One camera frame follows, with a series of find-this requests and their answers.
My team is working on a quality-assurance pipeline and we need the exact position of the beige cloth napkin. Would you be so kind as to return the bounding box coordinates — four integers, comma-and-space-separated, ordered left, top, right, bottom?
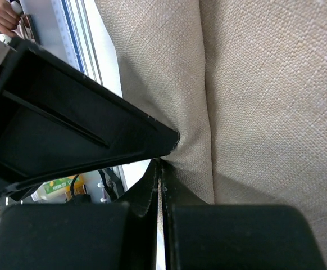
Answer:
96, 1, 327, 265

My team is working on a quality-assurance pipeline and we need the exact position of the aluminium front rail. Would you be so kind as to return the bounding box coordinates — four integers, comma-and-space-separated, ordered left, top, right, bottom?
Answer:
67, 0, 102, 84

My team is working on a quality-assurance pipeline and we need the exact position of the white slotted cable duct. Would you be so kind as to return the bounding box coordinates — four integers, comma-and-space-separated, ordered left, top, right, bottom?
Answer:
51, 1, 82, 71

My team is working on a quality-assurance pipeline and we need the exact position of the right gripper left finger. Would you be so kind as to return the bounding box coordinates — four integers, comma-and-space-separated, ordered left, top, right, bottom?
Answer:
0, 160, 160, 269

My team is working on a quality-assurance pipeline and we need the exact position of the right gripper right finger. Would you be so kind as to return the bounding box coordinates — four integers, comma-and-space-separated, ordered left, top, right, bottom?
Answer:
160, 162, 326, 269

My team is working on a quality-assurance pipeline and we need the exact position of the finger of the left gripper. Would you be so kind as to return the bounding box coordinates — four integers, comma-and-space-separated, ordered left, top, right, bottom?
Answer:
0, 38, 180, 200

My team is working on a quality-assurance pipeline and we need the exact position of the operator bare hand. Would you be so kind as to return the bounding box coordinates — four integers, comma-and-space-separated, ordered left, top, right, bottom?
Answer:
0, 0, 20, 38

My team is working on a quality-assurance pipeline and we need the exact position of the black cable loop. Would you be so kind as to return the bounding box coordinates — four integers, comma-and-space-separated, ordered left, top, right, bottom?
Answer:
69, 174, 93, 205

